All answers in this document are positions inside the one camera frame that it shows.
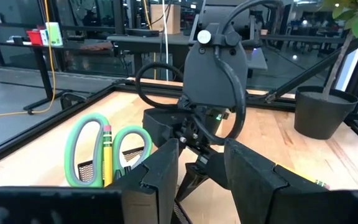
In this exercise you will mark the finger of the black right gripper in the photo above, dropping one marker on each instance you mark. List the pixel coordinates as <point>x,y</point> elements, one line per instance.
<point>217,169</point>
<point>191,177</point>

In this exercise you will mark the grey desk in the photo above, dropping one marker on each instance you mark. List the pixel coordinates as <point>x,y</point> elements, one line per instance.
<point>148,42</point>

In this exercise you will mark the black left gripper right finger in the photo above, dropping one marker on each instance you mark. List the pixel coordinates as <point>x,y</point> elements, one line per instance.
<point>291,208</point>

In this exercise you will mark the cardboard box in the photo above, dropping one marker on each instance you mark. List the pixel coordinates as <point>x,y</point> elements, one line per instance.
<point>166,18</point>

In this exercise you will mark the black table frame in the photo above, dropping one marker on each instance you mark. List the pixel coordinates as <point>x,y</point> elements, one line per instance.
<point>42,127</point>

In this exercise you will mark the green white box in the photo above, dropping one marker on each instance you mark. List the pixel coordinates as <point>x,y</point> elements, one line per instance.
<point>54,34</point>

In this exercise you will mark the black round floor object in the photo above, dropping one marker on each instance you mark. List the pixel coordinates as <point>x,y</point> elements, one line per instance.
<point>73,99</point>

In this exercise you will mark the black mesh desk organizer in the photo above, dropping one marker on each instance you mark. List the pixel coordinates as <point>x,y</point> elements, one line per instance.
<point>89,171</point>

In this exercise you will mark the yellow pencil pink eraser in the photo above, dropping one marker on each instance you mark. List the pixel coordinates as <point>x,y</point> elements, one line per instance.
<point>107,155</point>
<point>309,179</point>

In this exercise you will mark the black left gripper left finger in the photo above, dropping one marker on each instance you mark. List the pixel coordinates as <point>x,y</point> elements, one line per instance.
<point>73,205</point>

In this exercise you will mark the black side desk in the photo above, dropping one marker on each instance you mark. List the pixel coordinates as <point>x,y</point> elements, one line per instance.
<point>43,71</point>

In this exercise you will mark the red box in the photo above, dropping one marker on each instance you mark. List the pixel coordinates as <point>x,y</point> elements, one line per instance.
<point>34,37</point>

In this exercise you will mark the green leafy plant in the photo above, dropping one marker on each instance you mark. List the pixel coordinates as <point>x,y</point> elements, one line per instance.
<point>356,18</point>

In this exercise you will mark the black plant pot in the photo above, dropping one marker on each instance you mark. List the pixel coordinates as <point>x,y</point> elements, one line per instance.
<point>322,115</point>

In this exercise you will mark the black diagonal frame strut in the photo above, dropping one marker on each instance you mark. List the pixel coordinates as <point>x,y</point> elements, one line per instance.
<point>306,74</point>

